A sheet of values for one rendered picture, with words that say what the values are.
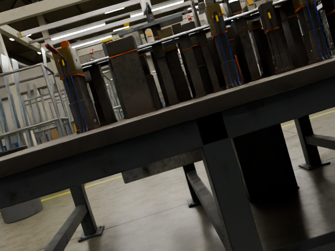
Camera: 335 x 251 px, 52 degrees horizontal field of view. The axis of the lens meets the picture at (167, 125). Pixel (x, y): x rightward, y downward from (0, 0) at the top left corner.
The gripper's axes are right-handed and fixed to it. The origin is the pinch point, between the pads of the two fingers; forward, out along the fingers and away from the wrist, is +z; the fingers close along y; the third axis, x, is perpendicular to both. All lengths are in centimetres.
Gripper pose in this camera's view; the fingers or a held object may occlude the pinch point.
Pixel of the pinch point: (151, 21)
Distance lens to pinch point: 206.3
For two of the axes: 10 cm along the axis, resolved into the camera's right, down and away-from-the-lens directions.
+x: 9.5, -2.9, 0.8
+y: 0.9, 0.4, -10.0
